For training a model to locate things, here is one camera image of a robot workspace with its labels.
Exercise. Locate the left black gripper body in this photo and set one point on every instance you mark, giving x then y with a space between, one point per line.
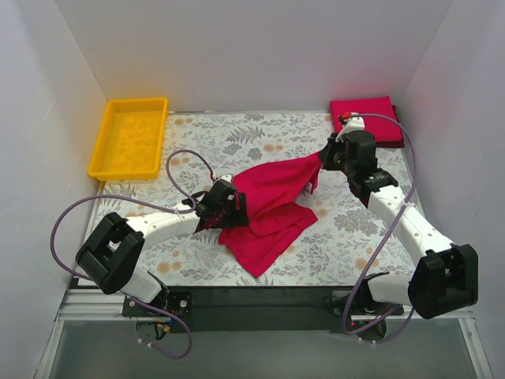
240 209

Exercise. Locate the yellow plastic bin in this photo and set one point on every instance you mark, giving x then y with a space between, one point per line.
130 140

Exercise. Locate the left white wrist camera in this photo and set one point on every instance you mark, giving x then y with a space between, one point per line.
225 177

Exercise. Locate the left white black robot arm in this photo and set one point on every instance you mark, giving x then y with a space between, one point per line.
110 254

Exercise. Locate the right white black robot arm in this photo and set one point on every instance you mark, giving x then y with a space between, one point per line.
446 274

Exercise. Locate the aluminium frame rail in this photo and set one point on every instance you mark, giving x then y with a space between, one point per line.
253 332

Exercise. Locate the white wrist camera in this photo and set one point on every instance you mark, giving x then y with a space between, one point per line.
225 177
350 121

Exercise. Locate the floral patterned table mat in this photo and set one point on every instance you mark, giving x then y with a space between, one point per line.
344 240

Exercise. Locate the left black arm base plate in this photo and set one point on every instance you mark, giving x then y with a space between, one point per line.
173 304

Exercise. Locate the folded dark red t-shirt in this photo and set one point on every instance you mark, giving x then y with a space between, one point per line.
386 134

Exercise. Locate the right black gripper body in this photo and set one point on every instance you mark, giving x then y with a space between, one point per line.
327 155

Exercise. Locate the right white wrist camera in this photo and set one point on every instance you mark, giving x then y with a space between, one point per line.
350 121

